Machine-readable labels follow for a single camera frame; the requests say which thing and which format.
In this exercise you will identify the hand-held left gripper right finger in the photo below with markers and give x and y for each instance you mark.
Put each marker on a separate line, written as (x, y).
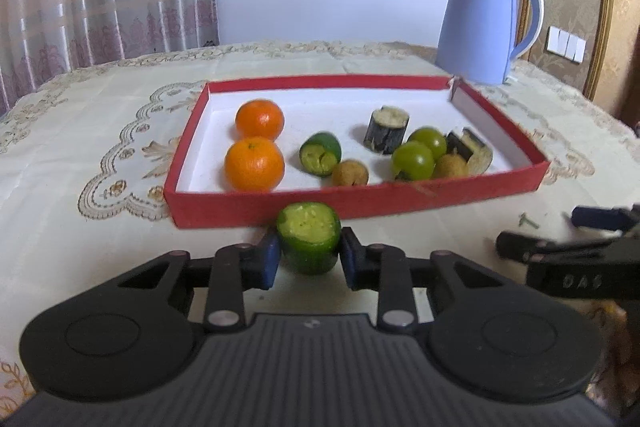
(352, 259)

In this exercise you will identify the small dark green cucumber piece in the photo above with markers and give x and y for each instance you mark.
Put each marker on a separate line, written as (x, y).
(320, 154)

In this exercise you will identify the cream lace tablecloth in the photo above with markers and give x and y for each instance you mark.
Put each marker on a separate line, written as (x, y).
(100, 132)

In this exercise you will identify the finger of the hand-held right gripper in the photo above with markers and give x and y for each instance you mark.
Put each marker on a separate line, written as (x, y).
(600, 217)
(550, 249)

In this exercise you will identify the green jujube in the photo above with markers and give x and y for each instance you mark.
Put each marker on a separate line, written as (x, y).
(430, 141)
(412, 160)

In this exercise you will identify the small fruit stem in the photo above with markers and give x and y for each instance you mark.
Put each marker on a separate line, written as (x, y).
(528, 221)

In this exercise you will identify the light blue electric kettle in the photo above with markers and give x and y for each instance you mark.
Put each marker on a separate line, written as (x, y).
(475, 27)

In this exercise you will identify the dark eggplant piece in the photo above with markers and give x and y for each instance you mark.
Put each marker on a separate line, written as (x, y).
(475, 154)
(386, 131)

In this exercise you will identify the red shallow cardboard box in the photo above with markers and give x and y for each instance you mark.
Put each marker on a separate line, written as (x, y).
(320, 112)

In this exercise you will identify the orange mandarin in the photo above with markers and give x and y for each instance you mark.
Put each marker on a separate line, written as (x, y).
(260, 119)
(254, 165)

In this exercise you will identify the white wall switch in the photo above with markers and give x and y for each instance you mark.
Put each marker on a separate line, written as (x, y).
(566, 44)

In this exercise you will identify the large green cucumber piece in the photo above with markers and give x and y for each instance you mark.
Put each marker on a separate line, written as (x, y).
(309, 239)

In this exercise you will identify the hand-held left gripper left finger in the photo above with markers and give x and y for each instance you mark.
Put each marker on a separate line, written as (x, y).
(270, 259)

